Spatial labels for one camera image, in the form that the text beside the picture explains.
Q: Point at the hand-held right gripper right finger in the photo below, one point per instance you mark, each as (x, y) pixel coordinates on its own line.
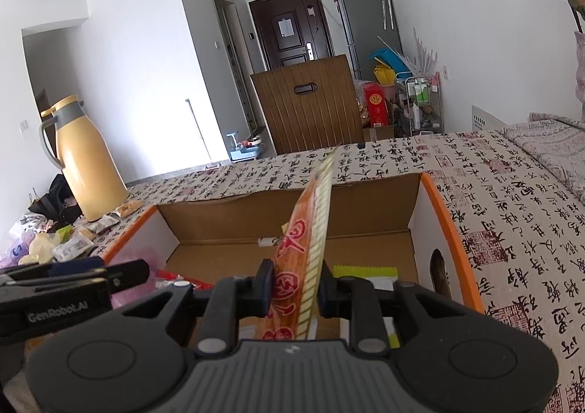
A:
(329, 292)

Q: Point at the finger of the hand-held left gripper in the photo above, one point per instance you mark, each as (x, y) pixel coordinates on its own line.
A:
(130, 276)
(77, 264)

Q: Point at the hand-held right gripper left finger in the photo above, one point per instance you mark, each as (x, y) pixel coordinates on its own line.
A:
(264, 289)

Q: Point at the pink snack packet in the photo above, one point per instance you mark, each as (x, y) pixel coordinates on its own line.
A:
(130, 299)

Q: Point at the green white snack bar packet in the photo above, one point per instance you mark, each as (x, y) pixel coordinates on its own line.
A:
(361, 272)

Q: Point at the orange snack packet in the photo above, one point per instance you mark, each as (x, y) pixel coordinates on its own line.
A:
(297, 253)

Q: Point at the red cardboard box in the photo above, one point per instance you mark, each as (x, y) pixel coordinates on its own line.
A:
(219, 221)

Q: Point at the white printed packet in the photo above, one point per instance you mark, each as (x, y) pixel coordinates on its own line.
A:
(73, 251)

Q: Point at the tan small packet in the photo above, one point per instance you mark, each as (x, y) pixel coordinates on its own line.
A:
(82, 235)

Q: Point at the small green packet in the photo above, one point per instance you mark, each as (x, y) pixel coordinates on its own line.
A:
(64, 232)

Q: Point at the cream rubber glove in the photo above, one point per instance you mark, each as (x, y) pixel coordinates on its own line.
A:
(41, 248)

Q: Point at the grey small packet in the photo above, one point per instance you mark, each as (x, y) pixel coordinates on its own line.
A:
(104, 224)

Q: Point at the purple tissue pack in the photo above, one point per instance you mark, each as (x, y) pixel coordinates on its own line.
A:
(16, 251)

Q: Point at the black bag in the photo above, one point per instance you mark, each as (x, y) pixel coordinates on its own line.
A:
(55, 203)

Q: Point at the tan bread packet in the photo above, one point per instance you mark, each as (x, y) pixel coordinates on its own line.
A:
(128, 209)

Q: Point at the yellow thermos jug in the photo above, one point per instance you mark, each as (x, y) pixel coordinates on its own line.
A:
(87, 166)

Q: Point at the small blue stool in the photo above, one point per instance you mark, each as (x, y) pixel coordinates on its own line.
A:
(244, 148)

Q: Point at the white metal pole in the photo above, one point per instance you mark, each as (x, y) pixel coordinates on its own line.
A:
(199, 129)

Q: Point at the red gift box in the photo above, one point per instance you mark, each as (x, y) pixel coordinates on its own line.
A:
(375, 104)

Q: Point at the yellow bag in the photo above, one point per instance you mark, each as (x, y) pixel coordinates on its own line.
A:
(384, 75)

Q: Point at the grey interior door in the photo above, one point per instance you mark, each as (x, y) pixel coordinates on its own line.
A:
(228, 66)

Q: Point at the white flat board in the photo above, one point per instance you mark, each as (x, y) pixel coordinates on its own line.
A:
(489, 118)

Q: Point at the blue plastic basket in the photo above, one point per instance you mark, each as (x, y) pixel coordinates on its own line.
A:
(386, 57)

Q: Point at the dark front door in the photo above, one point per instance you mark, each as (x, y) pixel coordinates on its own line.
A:
(283, 47)

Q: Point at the white dried grass bunch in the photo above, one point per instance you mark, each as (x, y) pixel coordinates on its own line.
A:
(422, 56)

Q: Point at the grey folded cloth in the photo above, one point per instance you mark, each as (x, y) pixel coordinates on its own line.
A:
(548, 148)

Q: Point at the white paper sheet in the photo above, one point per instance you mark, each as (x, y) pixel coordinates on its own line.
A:
(285, 27)

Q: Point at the grey refrigerator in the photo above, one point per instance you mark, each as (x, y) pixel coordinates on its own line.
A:
(365, 24)

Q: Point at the pink textured vase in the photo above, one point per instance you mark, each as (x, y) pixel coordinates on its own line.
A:
(581, 56)

